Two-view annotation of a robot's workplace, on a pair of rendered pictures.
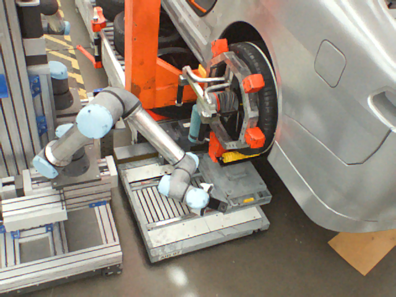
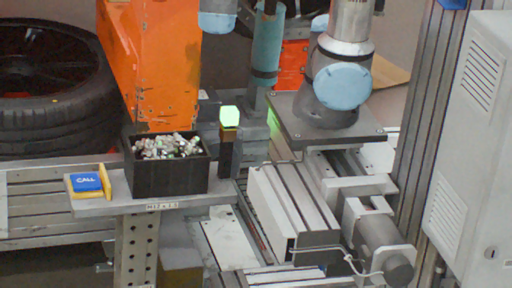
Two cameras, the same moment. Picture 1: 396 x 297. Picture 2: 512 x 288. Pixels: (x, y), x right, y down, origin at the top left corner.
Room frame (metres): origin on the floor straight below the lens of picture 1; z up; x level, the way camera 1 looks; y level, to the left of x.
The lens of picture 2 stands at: (1.62, 2.77, 1.87)
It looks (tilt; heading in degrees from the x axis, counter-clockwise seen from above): 30 degrees down; 279
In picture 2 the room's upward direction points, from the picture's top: 6 degrees clockwise
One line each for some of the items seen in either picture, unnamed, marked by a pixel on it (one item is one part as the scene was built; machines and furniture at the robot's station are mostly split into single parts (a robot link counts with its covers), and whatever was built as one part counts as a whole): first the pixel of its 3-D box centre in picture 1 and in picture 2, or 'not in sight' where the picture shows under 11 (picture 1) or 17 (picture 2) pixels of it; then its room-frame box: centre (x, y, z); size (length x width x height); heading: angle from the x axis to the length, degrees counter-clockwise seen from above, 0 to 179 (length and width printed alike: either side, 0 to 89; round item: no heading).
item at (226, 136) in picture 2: not in sight; (228, 132); (2.03, 0.58, 0.59); 0.04 x 0.04 x 0.04; 29
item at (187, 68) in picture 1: (206, 68); not in sight; (2.01, 0.03, 1.03); 0.19 x 0.18 x 0.11; 119
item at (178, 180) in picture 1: (175, 185); not in sight; (1.08, 0.06, 1.09); 0.11 x 0.11 x 0.08; 76
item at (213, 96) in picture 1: (217, 104); not in sight; (1.95, -0.06, 0.85); 0.21 x 0.14 x 0.14; 119
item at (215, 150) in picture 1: (223, 146); (283, 57); (2.00, -0.16, 0.48); 0.16 x 0.12 x 0.17; 119
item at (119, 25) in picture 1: (151, 34); not in sight; (3.40, 0.60, 0.39); 0.66 x 0.66 x 0.24
